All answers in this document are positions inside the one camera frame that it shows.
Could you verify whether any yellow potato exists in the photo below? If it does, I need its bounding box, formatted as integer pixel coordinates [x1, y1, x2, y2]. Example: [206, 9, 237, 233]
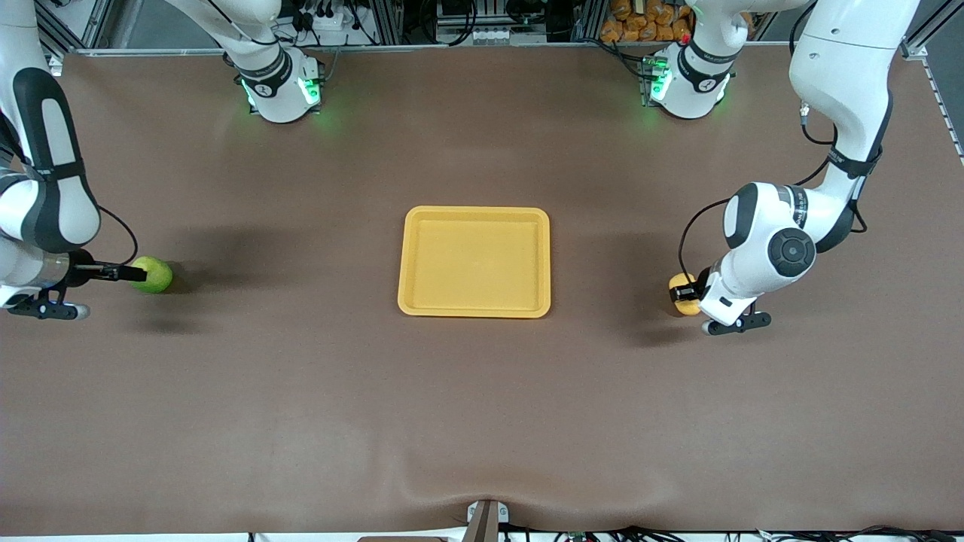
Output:
[669, 273, 703, 317]

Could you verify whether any green apple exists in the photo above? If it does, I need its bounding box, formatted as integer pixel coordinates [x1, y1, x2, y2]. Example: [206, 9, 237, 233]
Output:
[132, 256, 173, 294]

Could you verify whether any yellow plastic tray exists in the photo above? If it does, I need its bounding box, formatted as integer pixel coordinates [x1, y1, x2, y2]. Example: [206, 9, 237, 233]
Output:
[398, 206, 551, 319]

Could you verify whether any brown table mat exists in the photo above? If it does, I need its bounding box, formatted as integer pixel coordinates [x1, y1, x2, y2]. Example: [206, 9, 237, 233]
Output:
[0, 41, 964, 535]

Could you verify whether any bag of orange snacks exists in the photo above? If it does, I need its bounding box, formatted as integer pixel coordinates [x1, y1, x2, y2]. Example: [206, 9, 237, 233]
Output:
[600, 0, 694, 44]

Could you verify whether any white power strip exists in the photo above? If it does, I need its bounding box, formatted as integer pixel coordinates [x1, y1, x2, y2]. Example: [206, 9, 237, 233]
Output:
[305, 8, 349, 35]

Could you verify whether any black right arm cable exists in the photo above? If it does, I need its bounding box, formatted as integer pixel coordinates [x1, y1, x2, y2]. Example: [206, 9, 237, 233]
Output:
[98, 205, 140, 264]

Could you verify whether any aluminium frame post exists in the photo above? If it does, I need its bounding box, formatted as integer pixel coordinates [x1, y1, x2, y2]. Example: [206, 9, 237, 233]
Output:
[369, 0, 404, 44]
[572, 0, 605, 42]

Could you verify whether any metal clamp bracket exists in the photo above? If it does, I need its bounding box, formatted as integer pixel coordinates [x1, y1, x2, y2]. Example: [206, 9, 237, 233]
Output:
[465, 499, 509, 542]

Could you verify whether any silver table edge rail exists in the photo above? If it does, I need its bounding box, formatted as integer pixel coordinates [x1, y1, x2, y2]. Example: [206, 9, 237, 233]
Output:
[64, 41, 927, 58]

